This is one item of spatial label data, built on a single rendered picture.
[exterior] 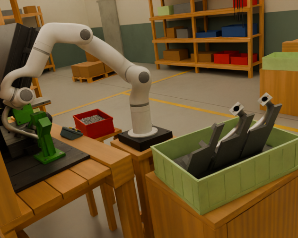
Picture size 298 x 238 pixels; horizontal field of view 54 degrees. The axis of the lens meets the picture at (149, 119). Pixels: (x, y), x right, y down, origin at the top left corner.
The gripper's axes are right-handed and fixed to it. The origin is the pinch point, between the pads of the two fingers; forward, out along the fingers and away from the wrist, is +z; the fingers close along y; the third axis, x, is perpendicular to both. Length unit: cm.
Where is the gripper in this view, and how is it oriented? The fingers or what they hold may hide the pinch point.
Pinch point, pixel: (9, 105)
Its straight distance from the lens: 189.8
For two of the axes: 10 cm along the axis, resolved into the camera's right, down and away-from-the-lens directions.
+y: -7.3, -4.3, -5.3
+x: -2.7, 8.9, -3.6
